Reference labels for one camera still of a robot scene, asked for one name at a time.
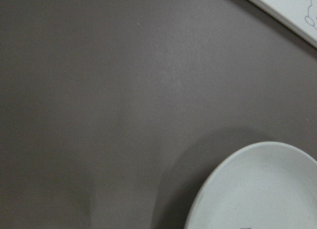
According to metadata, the beige rectangular tray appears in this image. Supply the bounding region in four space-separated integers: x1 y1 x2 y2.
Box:
249 0 317 47

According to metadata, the round white plate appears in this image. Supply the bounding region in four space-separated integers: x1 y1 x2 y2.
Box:
185 141 317 229

